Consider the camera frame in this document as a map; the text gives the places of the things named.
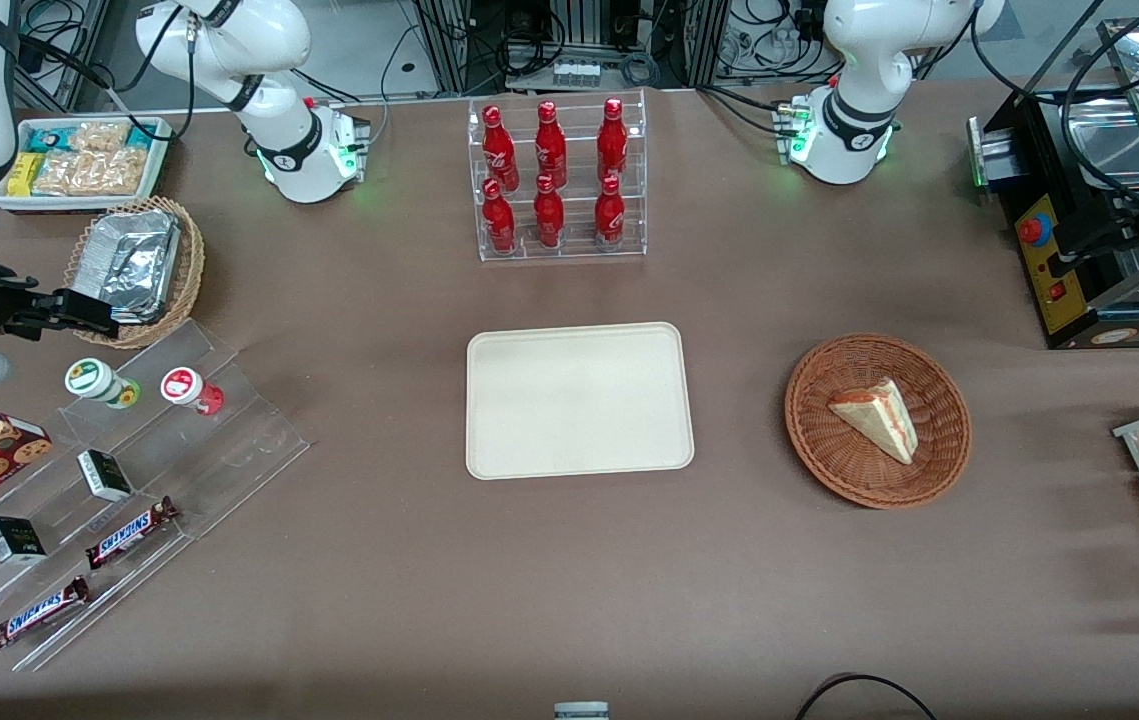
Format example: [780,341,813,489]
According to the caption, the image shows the yellow snack pack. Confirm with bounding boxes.
[7,152,46,198]

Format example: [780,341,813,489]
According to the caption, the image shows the tan wicker basket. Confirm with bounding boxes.
[62,196,206,350]

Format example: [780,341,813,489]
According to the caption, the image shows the red lid yogurt cup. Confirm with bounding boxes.
[160,366,226,417]

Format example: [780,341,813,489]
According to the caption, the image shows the clear acrylic stepped stand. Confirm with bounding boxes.
[0,320,311,673]

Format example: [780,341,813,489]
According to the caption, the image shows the clear rice cracker bag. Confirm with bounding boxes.
[33,122,147,197]

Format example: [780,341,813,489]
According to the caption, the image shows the white plastic snack bin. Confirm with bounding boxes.
[0,116,175,215]

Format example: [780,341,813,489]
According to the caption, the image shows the clear acrylic bottle rack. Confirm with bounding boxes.
[467,88,648,263]

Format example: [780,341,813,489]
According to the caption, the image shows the black cable loop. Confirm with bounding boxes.
[794,673,940,720]

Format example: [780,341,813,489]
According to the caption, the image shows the red cola bottle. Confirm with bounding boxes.
[533,175,566,249]
[482,105,520,192]
[594,175,626,249]
[535,100,568,189]
[482,178,517,253]
[597,97,629,182]

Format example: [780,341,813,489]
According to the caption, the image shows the brown snickers bar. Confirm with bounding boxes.
[0,575,92,653]
[84,496,180,571]

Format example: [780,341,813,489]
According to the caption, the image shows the green lid yogurt cup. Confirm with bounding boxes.
[65,357,142,411]

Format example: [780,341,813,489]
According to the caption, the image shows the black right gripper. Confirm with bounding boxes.
[0,260,121,342]

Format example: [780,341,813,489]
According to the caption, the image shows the beige plastic tray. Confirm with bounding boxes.
[465,321,696,482]

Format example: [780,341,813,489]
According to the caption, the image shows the silver foil container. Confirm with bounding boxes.
[66,209,182,326]

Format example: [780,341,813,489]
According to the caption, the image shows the black metal machine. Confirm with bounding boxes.
[966,15,1139,351]

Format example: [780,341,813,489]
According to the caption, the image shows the small black box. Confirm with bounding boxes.
[0,515,48,566]
[77,449,134,503]

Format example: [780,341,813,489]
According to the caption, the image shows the brown round wicker basket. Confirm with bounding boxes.
[784,332,973,511]

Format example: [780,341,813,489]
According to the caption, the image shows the wrapped triangle sandwich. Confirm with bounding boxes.
[827,377,920,466]

